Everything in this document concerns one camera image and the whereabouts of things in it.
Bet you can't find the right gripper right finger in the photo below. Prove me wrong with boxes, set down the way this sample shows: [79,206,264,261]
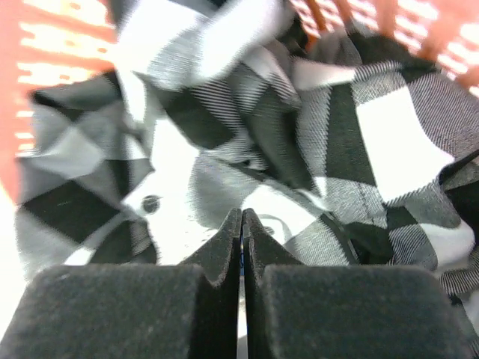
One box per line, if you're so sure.
[242,209,473,358]

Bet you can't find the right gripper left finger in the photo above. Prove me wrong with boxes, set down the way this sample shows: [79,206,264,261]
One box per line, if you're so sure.
[1,209,242,358]

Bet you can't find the black white checkered shirt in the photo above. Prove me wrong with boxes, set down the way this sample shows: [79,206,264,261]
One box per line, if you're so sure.
[15,1,478,301]

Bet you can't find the pink plastic basket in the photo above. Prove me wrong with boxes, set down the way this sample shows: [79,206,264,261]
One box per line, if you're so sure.
[1,0,478,200]

